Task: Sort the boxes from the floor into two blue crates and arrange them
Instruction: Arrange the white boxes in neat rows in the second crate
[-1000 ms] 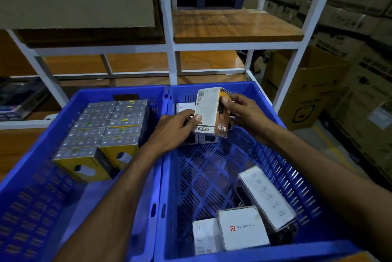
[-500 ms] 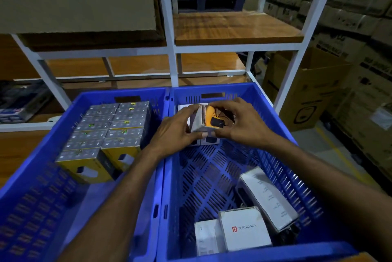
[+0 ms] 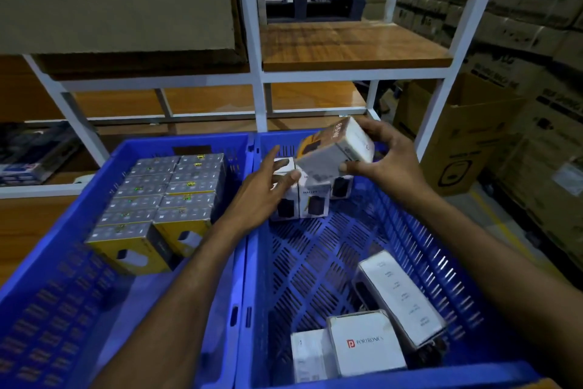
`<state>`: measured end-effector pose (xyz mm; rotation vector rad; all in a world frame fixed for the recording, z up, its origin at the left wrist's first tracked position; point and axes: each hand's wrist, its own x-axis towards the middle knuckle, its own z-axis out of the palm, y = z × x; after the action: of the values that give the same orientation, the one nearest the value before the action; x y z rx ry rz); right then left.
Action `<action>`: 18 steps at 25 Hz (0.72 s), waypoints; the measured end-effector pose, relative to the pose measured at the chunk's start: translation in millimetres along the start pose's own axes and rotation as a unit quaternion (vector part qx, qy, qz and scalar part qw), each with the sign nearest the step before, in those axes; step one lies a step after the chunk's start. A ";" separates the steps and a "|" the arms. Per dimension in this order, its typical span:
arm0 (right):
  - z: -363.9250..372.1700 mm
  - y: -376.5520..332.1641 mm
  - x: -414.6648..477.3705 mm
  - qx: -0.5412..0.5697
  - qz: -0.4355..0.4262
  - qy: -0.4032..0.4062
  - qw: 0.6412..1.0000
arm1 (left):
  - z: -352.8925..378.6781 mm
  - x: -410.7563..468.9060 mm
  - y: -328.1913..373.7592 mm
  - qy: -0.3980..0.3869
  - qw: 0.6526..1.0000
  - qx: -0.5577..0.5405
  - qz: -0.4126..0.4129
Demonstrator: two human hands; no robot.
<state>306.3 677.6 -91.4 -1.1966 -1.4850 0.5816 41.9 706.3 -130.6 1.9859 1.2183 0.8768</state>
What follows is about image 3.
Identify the person's right hand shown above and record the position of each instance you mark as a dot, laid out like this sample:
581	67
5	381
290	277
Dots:
396	170

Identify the white charger box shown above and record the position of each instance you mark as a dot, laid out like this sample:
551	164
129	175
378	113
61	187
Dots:
284	209

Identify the white plastic piece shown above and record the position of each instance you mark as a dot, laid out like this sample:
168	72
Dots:
83	179

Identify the blue plastic crate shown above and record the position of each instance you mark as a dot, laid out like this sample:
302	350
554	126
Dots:
319	266
45	311

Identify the person's left hand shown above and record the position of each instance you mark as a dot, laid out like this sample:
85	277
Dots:
255	206

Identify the group of yellow charger boxes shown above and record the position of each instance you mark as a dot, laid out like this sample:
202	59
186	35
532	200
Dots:
173	184

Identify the open brown cardboard box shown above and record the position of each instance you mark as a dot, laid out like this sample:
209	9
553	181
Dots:
478	120

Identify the person's right forearm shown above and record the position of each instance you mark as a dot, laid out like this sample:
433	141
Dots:
510	293

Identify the blue white packet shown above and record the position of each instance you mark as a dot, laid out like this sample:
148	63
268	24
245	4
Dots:
23	170

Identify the white metal shelving rack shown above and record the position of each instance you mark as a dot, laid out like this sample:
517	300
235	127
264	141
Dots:
346	47

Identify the small white box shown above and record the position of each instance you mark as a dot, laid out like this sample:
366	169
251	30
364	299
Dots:
312	357

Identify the yellow sample box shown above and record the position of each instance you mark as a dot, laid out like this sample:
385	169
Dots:
157	160

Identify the person's left forearm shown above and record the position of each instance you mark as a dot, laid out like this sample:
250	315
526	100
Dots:
173	325

